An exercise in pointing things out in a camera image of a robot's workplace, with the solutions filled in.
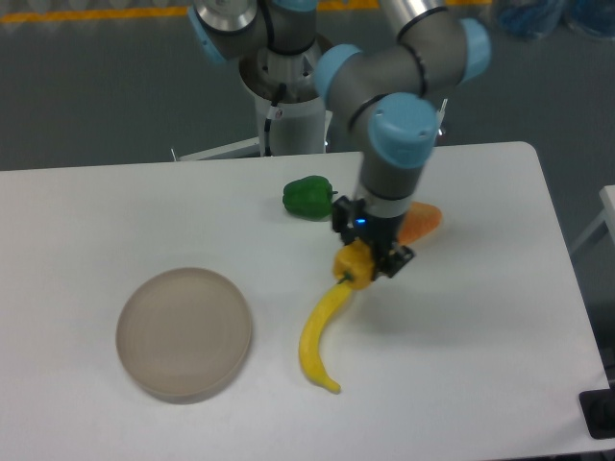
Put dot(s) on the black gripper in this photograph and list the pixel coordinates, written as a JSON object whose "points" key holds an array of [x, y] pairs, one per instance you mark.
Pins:
{"points": [[352, 220]]}

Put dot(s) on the yellow bell pepper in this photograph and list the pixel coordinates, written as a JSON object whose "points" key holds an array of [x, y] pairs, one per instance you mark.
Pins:
{"points": [[354, 264]]}

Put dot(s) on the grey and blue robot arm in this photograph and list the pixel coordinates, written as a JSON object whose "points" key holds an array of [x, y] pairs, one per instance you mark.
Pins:
{"points": [[381, 100]]}

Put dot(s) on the green bell pepper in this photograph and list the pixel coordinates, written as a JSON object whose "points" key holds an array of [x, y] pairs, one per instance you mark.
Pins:
{"points": [[309, 198]]}

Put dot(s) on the orange triangular bread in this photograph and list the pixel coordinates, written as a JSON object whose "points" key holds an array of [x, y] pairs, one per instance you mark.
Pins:
{"points": [[420, 220]]}

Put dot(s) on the yellow banana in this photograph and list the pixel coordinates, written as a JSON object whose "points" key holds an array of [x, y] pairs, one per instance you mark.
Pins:
{"points": [[310, 356]]}

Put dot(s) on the beige round plate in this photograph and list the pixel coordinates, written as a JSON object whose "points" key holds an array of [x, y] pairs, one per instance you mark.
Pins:
{"points": [[184, 335]]}

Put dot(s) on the white furniture at right edge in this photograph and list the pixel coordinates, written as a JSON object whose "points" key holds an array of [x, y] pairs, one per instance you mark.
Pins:
{"points": [[598, 229]]}

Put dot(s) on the black device at table edge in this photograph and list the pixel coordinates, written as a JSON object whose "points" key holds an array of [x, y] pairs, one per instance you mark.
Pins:
{"points": [[598, 412]]}

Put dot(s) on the blue plastic bag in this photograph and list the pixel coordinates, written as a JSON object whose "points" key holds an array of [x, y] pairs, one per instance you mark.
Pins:
{"points": [[527, 19]]}

